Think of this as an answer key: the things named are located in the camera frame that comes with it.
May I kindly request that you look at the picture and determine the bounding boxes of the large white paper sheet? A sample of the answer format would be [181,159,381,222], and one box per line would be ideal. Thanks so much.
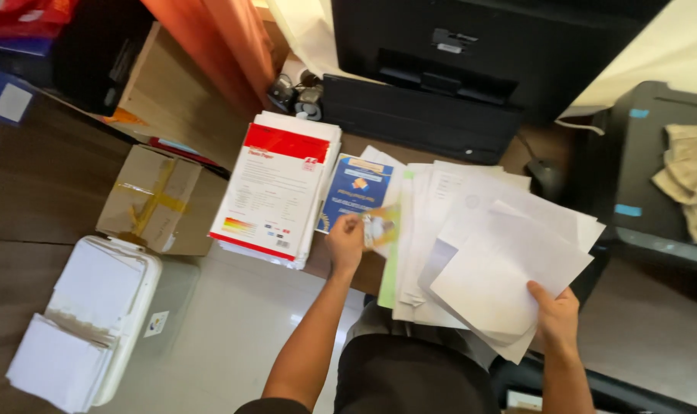
[265,0,378,84]

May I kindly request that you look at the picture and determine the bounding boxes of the black printer output tray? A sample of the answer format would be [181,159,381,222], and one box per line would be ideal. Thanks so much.
[321,74,523,166]

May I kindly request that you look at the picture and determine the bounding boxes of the cream white cover cloth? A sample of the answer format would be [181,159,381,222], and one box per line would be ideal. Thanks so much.
[555,0,697,136]

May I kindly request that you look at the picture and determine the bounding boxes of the black printer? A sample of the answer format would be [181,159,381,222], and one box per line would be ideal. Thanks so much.
[331,0,671,126]

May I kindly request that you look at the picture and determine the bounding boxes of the beige crumpled cloth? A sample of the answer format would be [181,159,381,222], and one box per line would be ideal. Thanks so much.
[651,123,697,245]

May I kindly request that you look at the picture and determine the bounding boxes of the black computer mouse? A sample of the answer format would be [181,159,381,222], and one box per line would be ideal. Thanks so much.
[523,156,564,202]

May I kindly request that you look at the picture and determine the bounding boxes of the person's right hand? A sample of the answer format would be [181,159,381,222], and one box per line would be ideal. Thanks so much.
[526,281,580,354]

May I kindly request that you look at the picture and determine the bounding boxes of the fanned stack of white papers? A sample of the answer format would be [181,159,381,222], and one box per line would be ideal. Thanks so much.
[360,145,608,366]

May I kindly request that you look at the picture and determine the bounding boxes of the orange curtain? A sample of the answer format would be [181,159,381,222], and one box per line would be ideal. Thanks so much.
[140,0,277,118]

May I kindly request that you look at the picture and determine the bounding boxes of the black machine with blue tape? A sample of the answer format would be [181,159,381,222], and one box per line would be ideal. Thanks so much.
[572,80,697,274]

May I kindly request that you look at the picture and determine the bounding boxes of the yellow printed card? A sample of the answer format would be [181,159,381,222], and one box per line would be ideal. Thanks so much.
[360,204,403,252]

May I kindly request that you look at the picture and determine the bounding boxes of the brown cardboard sheet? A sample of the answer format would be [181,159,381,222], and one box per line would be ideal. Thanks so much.
[101,22,253,170]

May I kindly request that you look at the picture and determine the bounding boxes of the red flat folder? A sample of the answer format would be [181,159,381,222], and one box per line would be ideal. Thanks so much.
[147,136,231,176]

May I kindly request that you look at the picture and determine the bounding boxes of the light green paper sheet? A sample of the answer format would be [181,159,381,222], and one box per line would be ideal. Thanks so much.
[377,169,415,311]

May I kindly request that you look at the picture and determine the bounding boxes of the person's left hand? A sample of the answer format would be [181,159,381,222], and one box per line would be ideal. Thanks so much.
[325,214,365,272]

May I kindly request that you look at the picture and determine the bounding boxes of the blue box with white label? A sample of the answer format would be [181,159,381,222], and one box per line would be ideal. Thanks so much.
[0,60,38,130]

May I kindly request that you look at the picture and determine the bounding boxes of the red plastic bag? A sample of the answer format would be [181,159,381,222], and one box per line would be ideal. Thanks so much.
[0,0,80,41]

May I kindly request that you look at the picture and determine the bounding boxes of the white sticker label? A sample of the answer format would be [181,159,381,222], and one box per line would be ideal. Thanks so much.
[144,310,170,339]

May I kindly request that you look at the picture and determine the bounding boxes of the blue printed booklet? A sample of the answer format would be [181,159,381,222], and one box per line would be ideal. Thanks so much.
[317,152,395,235]

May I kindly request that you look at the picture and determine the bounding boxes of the red white photo paper packs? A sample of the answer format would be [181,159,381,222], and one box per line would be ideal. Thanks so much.
[208,110,343,271]

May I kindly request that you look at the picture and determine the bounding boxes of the cardboard box with yellow tape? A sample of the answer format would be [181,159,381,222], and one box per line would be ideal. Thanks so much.
[95,144,230,257]

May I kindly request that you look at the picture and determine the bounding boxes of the white plastic case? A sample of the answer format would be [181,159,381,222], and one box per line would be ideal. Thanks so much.
[44,235,164,408]

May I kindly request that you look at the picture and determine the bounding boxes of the person's black trousers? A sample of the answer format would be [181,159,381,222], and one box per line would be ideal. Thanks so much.
[333,332,501,414]

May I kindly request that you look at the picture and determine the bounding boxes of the white envelopes pile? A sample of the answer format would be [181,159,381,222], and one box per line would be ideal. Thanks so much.
[6,237,148,414]

